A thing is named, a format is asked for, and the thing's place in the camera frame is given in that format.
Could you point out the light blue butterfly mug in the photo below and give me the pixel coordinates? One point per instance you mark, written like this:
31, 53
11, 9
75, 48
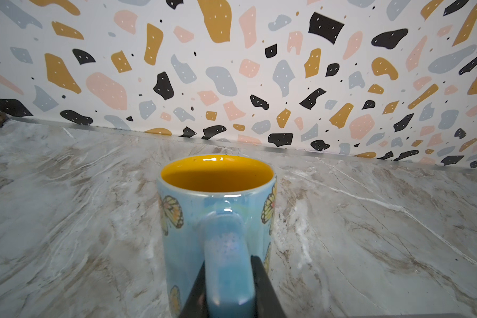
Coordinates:
216, 209

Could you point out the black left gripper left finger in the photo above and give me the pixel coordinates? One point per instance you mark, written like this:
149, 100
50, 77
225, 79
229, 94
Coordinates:
196, 305

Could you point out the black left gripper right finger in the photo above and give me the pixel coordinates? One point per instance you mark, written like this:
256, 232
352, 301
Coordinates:
267, 304

